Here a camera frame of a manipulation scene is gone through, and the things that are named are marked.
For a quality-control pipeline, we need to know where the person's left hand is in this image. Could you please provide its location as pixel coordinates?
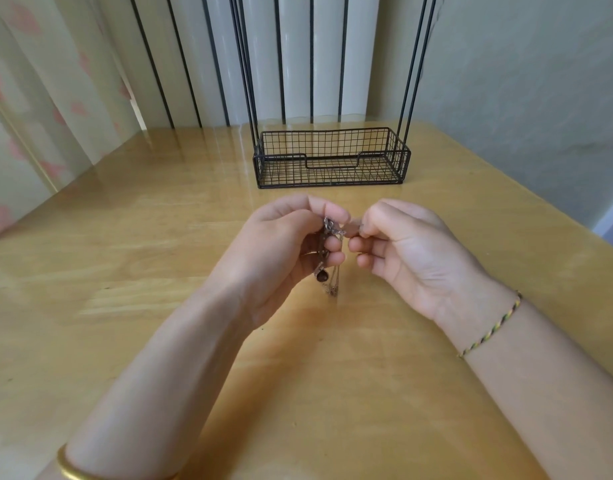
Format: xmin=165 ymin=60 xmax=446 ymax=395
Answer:
xmin=201 ymin=193 xmax=352 ymax=333

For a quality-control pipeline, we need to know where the person's right forearm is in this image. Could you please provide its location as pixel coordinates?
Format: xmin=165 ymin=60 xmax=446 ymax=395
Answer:
xmin=459 ymin=297 xmax=613 ymax=480

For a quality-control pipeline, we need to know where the black wire jewelry rack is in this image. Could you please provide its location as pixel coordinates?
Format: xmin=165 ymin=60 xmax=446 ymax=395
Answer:
xmin=227 ymin=0 xmax=448 ymax=190

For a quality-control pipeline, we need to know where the white black-striped curtain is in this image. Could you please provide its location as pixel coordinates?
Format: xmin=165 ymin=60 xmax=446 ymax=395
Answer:
xmin=95 ymin=0 xmax=382 ymax=132

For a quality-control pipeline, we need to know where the gold bangle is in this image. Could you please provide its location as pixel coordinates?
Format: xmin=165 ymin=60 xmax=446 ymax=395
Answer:
xmin=55 ymin=443 xmax=178 ymax=480

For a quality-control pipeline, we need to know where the braided cord bracelet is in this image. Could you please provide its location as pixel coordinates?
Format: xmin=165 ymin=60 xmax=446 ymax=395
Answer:
xmin=458 ymin=291 xmax=524 ymax=359

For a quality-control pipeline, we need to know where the chain necklace with pendant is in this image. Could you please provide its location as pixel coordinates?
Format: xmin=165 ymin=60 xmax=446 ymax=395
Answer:
xmin=303 ymin=217 xmax=362 ymax=299

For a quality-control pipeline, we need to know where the pink floral curtain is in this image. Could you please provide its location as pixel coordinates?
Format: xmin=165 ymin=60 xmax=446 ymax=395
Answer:
xmin=0 ymin=0 xmax=143 ymax=239

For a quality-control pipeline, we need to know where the person's right hand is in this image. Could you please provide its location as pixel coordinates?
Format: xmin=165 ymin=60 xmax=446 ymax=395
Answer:
xmin=347 ymin=199 xmax=514 ymax=353

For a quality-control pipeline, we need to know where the person's left forearm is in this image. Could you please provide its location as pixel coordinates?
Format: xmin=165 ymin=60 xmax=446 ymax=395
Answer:
xmin=35 ymin=293 xmax=256 ymax=480

